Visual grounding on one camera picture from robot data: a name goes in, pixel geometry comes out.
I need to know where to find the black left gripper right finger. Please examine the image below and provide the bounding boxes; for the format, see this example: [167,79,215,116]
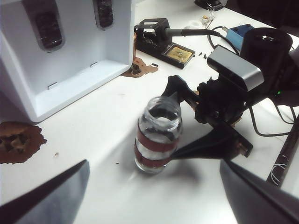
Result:
[219,158,299,224]

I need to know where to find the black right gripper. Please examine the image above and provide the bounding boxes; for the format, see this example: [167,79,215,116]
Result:
[161,72,254,161]

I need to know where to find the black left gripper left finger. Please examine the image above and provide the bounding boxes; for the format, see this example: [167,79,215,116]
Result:
[0,159,91,224]

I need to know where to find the glass bottle with red bands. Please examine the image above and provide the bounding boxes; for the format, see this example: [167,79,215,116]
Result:
[134,96,183,175]

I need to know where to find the grey dispenser tap lever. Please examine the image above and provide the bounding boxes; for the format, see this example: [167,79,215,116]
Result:
[92,0,116,31]
[23,0,65,52]

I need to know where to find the white AUX water dispenser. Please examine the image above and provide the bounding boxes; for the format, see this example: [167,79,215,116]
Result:
[0,0,136,124]

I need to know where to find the black soldering iron stand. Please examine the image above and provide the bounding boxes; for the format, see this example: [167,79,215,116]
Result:
[134,18,196,70]

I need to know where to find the black soldering iron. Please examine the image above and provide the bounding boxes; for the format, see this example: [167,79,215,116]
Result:
[158,25,241,56]

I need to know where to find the blue electronics box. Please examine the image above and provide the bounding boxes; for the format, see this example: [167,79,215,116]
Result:
[225,24,255,51]

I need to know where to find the black camera cable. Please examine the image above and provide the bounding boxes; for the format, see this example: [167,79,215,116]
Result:
[247,99,295,137]

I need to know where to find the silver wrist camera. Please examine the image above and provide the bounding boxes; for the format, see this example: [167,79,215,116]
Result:
[206,45,264,91]

